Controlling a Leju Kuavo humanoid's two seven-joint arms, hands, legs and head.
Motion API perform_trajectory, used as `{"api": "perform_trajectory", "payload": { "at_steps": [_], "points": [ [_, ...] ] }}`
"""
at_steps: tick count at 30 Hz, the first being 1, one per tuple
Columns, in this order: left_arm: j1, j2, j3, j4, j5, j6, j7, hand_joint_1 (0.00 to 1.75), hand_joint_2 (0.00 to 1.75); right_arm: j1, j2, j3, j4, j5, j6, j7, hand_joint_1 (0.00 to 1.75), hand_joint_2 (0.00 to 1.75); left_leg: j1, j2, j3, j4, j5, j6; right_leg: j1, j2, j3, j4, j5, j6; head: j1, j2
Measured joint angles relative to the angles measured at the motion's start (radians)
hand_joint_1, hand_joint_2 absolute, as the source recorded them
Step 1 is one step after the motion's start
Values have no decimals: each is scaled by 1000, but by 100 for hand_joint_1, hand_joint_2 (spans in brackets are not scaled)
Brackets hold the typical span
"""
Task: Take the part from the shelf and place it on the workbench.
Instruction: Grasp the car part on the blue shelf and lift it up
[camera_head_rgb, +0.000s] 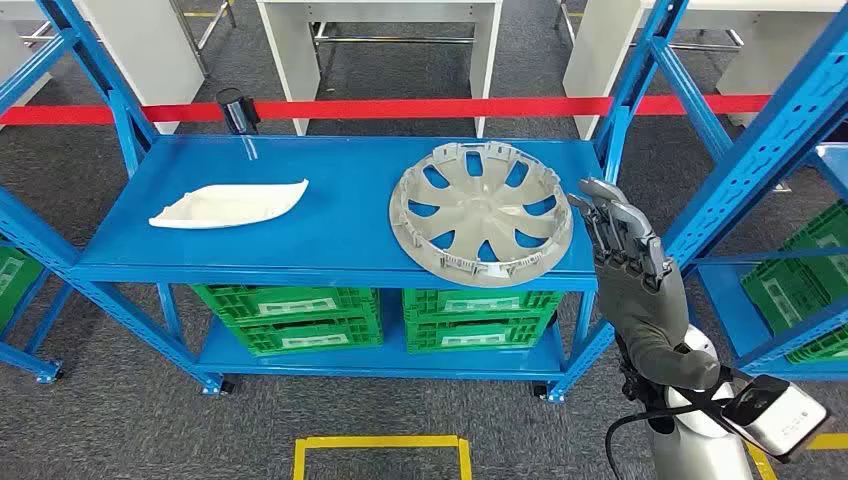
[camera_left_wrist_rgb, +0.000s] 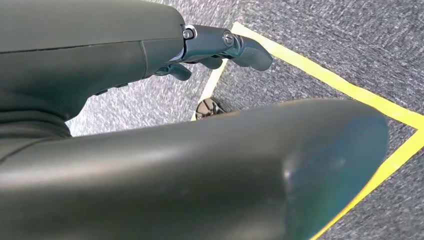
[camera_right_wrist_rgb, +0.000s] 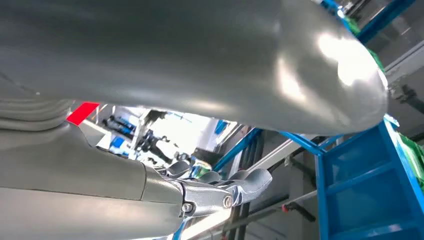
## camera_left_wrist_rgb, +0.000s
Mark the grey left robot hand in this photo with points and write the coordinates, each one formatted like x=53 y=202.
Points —
x=82 y=49

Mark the round brown metal disc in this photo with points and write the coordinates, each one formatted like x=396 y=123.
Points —
x=207 y=108

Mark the yellow floor tape square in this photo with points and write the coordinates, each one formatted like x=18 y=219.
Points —
x=331 y=79

